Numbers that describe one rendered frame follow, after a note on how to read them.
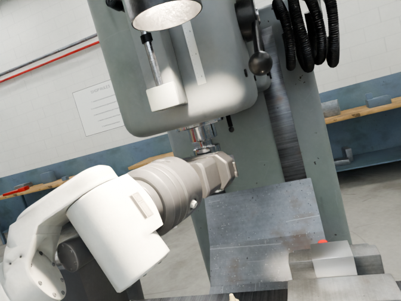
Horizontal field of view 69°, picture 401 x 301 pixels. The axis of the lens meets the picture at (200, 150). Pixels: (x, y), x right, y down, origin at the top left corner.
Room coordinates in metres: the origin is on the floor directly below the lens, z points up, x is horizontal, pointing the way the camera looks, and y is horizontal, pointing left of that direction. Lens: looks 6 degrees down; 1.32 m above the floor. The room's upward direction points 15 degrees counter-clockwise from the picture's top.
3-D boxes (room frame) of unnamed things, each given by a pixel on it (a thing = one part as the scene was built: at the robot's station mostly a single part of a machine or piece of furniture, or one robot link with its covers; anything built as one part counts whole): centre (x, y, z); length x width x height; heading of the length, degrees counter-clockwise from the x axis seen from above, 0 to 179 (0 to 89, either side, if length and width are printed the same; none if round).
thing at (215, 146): (0.50, -0.01, 1.26); 0.05 x 0.05 x 0.01
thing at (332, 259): (0.45, -0.16, 1.03); 0.06 x 0.05 x 0.06; 71
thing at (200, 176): (0.43, 0.04, 1.23); 0.13 x 0.12 x 0.10; 58
